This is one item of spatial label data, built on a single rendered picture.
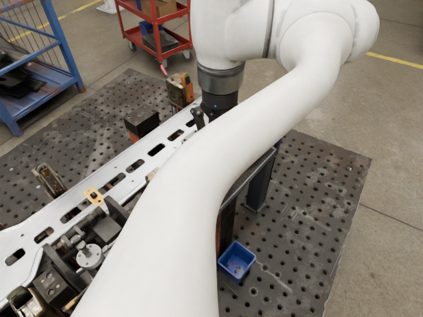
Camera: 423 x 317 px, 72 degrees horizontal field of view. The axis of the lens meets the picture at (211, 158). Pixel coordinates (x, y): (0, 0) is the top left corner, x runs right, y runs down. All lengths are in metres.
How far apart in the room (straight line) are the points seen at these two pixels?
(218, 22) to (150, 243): 0.36
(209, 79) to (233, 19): 0.12
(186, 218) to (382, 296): 1.94
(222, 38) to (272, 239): 0.91
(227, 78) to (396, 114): 2.82
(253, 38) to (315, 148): 1.16
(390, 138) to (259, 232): 1.98
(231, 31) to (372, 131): 2.57
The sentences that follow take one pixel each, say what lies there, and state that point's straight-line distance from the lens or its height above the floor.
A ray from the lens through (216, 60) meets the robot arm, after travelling 0.51.
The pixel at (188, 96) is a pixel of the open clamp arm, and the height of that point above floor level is 1.01.
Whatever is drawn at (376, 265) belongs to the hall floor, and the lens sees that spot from 2.17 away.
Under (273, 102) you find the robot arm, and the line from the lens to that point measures 0.31.
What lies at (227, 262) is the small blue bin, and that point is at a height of 0.70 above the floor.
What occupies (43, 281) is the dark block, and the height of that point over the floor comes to 1.12.
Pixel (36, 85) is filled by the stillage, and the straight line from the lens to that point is 3.26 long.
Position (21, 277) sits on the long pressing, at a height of 1.00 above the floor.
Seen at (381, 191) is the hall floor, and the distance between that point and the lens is 2.52.
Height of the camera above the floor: 1.79
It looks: 49 degrees down
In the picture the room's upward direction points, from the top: straight up
